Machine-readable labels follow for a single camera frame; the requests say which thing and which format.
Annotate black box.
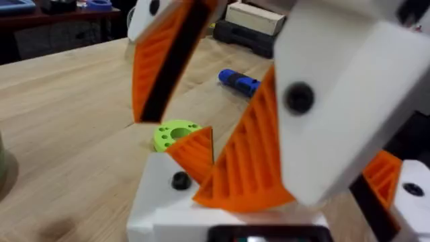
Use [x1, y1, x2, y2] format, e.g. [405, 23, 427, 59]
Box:
[40, 0, 78, 15]

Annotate blue ring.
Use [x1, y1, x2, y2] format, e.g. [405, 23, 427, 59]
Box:
[86, 0, 113, 12]

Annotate beige cardboard box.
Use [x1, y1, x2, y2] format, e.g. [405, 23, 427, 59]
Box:
[224, 1, 287, 36]

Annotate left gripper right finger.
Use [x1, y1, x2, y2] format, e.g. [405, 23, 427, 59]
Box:
[349, 150, 430, 242]

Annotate blue electric screwdriver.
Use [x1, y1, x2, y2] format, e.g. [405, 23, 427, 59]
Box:
[218, 69, 261, 98]

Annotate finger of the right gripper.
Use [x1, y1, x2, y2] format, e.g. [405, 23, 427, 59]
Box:
[126, 0, 219, 124]
[193, 0, 430, 213]

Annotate green disc with holes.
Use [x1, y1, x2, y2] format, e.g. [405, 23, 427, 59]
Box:
[153, 120, 204, 153]

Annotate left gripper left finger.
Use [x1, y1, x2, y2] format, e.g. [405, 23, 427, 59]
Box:
[126, 126, 215, 242]

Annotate black plastic case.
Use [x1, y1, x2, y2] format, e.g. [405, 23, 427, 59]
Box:
[212, 19, 280, 59]

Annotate blue tray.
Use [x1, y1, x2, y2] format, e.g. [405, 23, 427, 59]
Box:
[0, 0, 36, 13]

